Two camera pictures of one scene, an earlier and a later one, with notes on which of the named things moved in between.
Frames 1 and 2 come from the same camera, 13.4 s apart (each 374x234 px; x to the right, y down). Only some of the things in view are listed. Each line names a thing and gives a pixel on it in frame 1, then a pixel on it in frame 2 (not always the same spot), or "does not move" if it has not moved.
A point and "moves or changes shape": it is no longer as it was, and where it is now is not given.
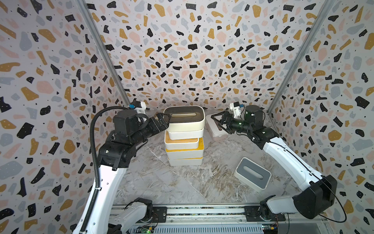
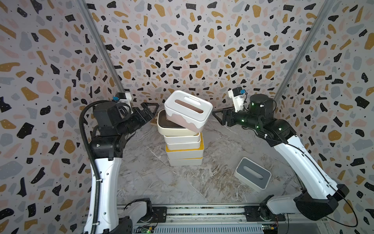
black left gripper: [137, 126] → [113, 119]
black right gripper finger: [227, 129] → [222, 122]
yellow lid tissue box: [193, 162] does not move
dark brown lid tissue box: [185, 117] moves or changes shape
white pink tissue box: [217, 131] → [188, 111]
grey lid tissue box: [252, 174] does not move
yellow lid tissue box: [187, 153] does not move
